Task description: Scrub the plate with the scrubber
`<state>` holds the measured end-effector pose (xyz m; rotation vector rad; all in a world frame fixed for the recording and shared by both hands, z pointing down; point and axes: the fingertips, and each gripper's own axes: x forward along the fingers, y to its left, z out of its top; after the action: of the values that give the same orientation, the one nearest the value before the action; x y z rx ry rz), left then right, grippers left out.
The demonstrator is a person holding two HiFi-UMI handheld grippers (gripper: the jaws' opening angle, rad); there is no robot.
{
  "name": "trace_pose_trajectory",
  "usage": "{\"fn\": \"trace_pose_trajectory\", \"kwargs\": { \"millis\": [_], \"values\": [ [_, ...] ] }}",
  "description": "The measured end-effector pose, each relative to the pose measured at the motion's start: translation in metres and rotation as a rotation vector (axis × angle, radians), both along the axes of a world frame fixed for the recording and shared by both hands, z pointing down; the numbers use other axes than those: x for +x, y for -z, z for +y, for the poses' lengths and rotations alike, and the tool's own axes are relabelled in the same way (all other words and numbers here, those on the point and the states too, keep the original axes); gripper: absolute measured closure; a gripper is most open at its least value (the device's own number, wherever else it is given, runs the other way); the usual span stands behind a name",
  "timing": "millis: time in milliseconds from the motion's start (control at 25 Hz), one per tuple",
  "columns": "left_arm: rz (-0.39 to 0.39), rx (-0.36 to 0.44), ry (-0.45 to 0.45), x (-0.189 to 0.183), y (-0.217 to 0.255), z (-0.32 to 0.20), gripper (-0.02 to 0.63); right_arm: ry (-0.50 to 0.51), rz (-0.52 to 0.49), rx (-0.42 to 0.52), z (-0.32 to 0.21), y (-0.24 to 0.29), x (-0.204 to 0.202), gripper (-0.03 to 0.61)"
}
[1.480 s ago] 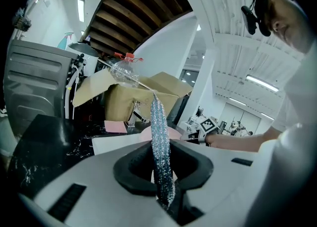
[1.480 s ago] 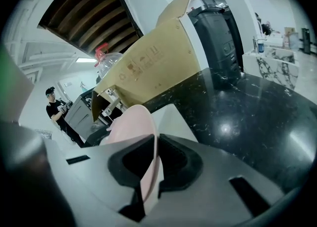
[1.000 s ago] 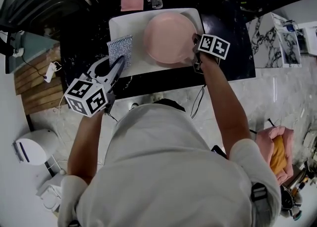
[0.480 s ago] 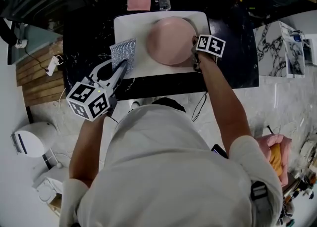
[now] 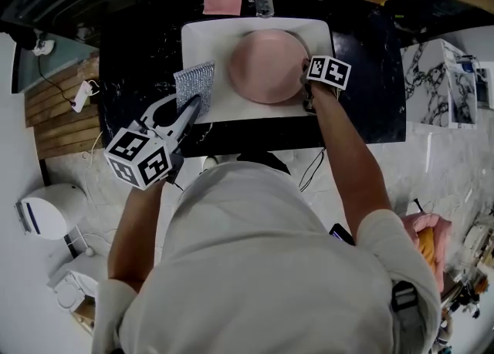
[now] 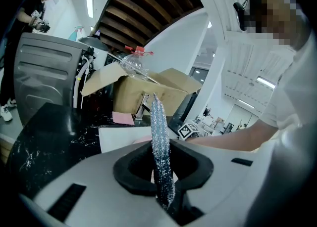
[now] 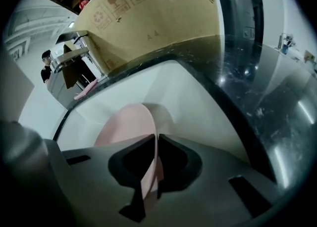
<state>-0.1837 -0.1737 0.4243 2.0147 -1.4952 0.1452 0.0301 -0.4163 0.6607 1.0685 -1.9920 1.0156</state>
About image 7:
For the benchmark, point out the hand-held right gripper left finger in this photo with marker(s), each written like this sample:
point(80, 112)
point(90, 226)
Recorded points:
point(94, 171)

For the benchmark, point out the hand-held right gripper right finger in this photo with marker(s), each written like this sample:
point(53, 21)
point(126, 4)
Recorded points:
point(210, 171)

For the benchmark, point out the large pink plate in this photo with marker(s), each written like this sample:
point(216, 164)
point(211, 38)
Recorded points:
point(128, 124)

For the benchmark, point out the pink cloth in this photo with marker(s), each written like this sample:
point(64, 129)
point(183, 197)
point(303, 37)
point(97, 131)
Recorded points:
point(86, 90)

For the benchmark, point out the grey cabinet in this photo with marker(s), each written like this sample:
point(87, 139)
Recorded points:
point(59, 92)

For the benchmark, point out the black marble counter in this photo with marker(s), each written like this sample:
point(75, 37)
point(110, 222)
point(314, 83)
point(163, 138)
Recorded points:
point(247, 92)

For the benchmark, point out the white rectangular sink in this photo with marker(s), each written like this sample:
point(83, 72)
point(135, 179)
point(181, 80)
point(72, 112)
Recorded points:
point(173, 90)

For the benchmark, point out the cardboard sheet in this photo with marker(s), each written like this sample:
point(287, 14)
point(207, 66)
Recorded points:
point(74, 77)

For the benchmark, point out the chrome faucet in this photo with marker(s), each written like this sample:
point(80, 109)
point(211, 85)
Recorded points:
point(67, 59)

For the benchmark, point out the black tall bin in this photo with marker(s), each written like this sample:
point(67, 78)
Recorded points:
point(237, 11)

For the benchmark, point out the large cardboard box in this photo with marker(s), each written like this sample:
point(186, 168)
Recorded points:
point(161, 11)

